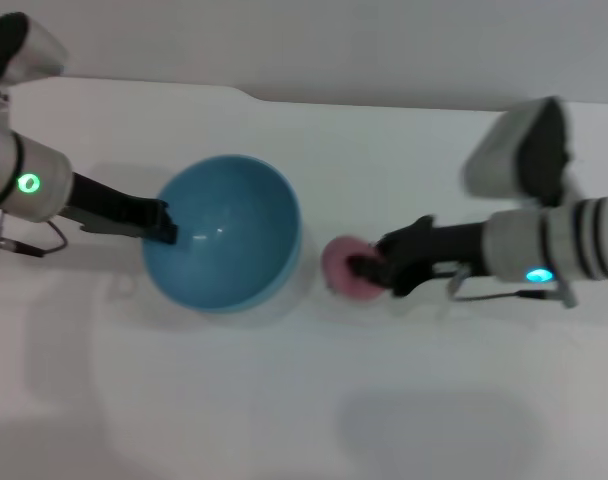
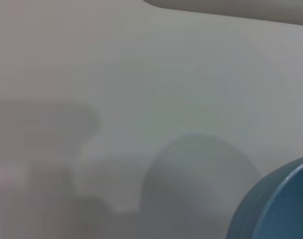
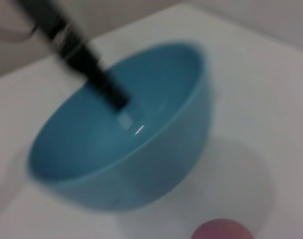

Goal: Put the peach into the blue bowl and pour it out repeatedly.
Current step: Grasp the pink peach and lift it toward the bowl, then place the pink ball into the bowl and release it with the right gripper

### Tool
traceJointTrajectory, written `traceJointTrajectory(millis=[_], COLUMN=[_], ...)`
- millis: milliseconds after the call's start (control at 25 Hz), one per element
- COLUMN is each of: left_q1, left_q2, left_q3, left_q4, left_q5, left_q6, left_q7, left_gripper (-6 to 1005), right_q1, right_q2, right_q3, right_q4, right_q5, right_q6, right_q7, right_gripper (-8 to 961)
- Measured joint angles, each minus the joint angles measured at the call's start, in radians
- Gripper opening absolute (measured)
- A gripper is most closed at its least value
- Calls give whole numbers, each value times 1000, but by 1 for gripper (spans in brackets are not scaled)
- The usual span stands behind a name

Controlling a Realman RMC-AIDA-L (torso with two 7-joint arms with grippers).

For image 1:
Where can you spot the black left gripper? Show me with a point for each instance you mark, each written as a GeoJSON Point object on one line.
{"type": "Point", "coordinates": [109, 210]}

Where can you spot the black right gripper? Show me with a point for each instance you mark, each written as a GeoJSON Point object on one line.
{"type": "Point", "coordinates": [429, 250]}

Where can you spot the pink toy peach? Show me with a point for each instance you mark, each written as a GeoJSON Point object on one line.
{"type": "Point", "coordinates": [341, 272]}

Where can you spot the blue bowl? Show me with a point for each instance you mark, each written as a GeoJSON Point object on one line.
{"type": "Point", "coordinates": [224, 260]}

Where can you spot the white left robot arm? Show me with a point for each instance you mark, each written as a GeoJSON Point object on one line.
{"type": "Point", "coordinates": [19, 170]}

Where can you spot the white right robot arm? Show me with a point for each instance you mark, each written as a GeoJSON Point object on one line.
{"type": "Point", "coordinates": [549, 240]}

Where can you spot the black and white right wrist camera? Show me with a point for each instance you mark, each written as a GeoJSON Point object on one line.
{"type": "Point", "coordinates": [529, 155]}

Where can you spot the black and white wrist camera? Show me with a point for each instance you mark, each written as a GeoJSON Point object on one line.
{"type": "Point", "coordinates": [529, 155]}
{"type": "Point", "coordinates": [19, 45]}

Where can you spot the black and white left wrist camera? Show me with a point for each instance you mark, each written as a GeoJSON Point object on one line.
{"type": "Point", "coordinates": [19, 45]}

